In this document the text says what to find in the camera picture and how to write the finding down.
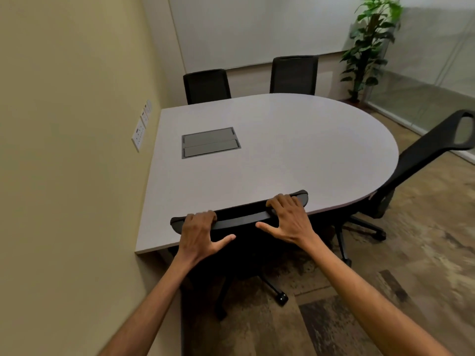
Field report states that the white wall whiteboard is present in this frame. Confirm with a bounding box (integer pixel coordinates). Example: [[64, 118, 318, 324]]
[[167, 0, 372, 74]]

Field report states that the person's right hand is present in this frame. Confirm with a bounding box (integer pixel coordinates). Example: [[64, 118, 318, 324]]
[[255, 194, 321, 252]]

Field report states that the green potted plant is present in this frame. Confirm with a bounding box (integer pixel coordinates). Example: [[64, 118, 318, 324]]
[[339, 0, 404, 104]]

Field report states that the black office chair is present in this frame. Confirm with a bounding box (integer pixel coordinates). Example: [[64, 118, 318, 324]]
[[333, 110, 475, 268], [169, 190, 309, 322], [183, 69, 232, 106], [269, 55, 319, 96]]

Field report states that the large white wall socket plate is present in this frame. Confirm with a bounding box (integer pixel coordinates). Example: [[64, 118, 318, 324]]
[[131, 118, 146, 153]]

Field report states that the person's right forearm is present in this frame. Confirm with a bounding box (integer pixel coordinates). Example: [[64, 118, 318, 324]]
[[307, 234, 455, 356]]

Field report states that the frosted glass partition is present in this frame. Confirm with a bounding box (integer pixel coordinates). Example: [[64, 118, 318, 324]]
[[365, 0, 475, 160]]

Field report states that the person's left forearm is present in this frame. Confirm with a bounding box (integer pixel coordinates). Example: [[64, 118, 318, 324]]
[[99, 253, 203, 356]]

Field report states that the grey table cable box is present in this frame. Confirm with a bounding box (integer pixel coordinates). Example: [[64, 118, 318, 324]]
[[181, 127, 242, 159]]

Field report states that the person's left hand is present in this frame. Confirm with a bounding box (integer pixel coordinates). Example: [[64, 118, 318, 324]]
[[177, 210, 237, 266]]

